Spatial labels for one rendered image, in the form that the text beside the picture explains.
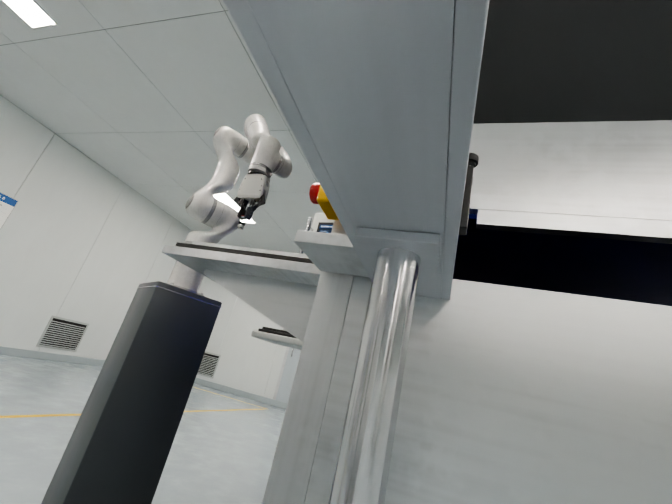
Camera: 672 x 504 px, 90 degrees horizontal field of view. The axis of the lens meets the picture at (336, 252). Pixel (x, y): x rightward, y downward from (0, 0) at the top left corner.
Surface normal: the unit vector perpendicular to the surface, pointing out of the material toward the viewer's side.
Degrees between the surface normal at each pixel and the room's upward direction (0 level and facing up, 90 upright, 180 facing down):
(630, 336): 90
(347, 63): 180
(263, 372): 90
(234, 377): 90
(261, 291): 90
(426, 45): 180
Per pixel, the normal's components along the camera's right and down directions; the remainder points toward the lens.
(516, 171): -0.26, -0.40
